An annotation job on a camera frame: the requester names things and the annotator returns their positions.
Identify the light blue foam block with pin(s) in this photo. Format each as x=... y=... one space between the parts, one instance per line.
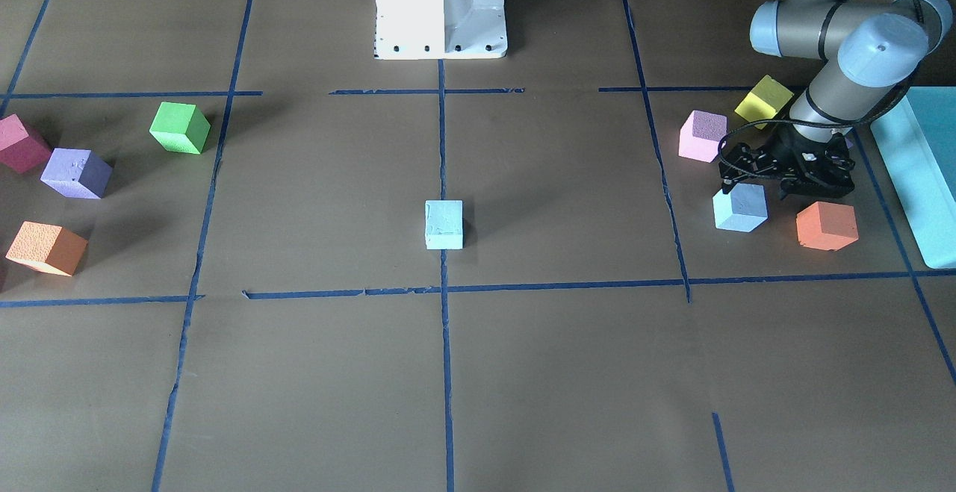
x=743 y=209
x=444 y=229

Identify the blue plastic bin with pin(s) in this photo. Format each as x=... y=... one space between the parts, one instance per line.
x=917 y=142

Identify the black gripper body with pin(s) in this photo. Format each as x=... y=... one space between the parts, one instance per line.
x=781 y=159

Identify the yellow foam block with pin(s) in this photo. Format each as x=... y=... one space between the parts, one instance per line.
x=765 y=101

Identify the dark pink foam block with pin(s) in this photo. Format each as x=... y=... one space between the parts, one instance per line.
x=22 y=148

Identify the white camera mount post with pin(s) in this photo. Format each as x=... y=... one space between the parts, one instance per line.
x=440 y=30

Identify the orange foam block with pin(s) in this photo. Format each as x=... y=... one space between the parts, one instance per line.
x=46 y=248
x=827 y=226

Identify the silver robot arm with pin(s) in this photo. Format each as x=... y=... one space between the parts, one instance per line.
x=870 y=52

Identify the green foam block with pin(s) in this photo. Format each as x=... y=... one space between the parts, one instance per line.
x=180 y=128

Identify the light pink foam block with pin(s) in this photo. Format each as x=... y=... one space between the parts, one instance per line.
x=700 y=135

